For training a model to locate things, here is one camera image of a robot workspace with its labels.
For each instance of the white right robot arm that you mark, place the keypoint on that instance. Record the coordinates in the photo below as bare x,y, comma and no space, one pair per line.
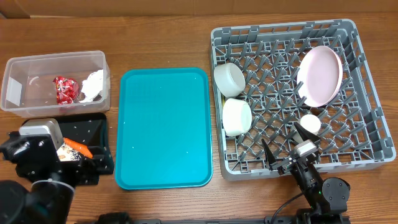
327,197

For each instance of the clear plastic bin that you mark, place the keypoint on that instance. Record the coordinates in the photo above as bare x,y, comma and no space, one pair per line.
28,90

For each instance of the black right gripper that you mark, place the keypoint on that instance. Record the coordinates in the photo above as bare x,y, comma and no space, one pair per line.
283,165

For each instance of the teal plastic tray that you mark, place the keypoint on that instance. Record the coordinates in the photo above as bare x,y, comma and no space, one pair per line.
164,129

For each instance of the white plastic cup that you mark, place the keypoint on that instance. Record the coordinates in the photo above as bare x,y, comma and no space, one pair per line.
310,122

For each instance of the grey dishwasher rack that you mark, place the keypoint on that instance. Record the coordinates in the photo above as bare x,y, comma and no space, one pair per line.
354,133

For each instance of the foil wrapper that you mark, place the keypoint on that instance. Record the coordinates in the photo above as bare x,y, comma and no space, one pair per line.
67,90

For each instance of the rice and peanut pile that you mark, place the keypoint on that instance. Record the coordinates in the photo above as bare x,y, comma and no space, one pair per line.
66,154

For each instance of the grey bowl with rice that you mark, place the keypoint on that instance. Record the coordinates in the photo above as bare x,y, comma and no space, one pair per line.
229,79

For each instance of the black tray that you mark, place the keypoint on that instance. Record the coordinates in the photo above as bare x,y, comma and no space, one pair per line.
72,127

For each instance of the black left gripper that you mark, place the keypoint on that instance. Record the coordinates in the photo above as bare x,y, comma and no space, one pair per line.
88,174

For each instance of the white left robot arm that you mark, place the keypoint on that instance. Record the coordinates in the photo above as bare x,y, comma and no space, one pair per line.
47,201

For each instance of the white napkin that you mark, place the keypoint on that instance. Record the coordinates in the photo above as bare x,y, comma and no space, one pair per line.
92,87

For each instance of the yellow plastic spoon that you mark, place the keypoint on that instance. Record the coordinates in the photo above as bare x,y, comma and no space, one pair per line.
223,99

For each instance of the orange carrot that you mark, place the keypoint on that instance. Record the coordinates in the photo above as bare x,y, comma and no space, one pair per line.
81,148

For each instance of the white bowl with peanuts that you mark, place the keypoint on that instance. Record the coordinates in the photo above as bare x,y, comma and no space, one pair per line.
236,117

